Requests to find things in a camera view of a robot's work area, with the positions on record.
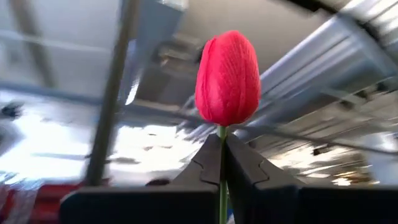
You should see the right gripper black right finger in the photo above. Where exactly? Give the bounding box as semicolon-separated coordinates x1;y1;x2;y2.
226;134;398;224

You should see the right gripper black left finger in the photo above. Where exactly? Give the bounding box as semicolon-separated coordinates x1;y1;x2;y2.
58;133;222;224

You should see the red artificial tulip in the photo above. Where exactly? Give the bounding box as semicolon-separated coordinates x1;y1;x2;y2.
194;29;262;224

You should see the dark blurred pole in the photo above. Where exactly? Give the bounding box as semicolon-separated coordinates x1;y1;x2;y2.
83;0;142;187

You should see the red plastic object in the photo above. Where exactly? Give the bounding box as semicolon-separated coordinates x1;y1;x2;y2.
0;182;85;224

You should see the silver ceiling duct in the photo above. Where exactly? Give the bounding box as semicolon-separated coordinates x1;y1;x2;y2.
236;9;398;131

